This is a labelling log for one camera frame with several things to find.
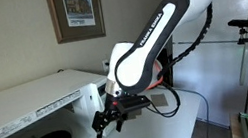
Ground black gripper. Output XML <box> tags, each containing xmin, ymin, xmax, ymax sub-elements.
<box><xmin>87</xmin><ymin>94</ymin><xmax>130</xmax><ymax>138</ymax></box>

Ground white microwave oven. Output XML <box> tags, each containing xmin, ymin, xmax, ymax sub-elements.
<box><xmin>0</xmin><ymin>62</ymin><xmax>120</xmax><ymax>138</ymax></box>

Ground small grey tape patch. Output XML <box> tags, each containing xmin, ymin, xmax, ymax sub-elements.
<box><xmin>126</xmin><ymin>106</ymin><xmax>145</xmax><ymax>121</ymax></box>

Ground large grey tape patch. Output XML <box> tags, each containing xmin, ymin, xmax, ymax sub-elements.
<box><xmin>150</xmin><ymin>91</ymin><xmax>171</xmax><ymax>110</ymax></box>

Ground wooden framed picture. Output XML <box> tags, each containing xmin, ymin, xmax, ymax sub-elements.
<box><xmin>45</xmin><ymin>0</ymin><xmax>108</xmax><ymax>46</ymax></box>

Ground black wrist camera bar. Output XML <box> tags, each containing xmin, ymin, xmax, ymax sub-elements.
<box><xmin>117</xmin><ymin>92</ymin><xmax>154</xmax><ymax>117</ymax></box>

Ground white wall outlet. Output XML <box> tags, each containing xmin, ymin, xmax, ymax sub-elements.
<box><xmin>100</xmin><ymin>58</ymin><xmax>112</xmax><ymax>73</ymax></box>

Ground long black cable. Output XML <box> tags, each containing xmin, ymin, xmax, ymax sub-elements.
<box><xmin>175</xmin><ymin>82</ymin><xmax>217</xmax><ymax>138</ymax></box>

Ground black corrugated cable hose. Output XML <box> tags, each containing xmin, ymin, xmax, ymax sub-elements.
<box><xmin>130</xmin><ymin>1</ymin><xmax>232</xmax><ymax>123</ymax></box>

